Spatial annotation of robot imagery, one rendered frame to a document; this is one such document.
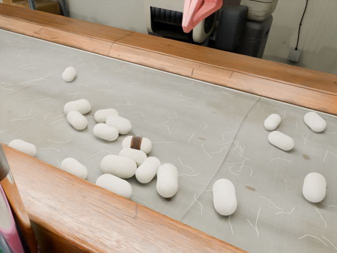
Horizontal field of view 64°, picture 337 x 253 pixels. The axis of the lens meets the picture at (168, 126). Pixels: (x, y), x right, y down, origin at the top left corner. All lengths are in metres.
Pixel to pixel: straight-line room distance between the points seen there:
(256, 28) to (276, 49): 1.23
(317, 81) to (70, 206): 0.43
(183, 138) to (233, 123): 0.08
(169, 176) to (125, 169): 0.05
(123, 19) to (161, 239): 2.76
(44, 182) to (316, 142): 0.33
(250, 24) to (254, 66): 0.68
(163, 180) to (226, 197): 0.06
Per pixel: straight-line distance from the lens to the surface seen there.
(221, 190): 0.27
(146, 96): 0.44
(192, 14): 0.37
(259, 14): 1.19
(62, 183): 0.26
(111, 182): 0.26
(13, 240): 0.23
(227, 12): 1.05
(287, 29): 2.37
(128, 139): 0.31
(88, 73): 0.52
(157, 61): 0.53
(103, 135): 0.33
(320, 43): 2.39
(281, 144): 0.36
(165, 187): 0.26
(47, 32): 0.70
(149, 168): 0.28
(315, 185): 0.31
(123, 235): 0.22
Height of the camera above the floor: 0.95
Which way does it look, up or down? 35 degrees down
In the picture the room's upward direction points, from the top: 5 degrees clockwise
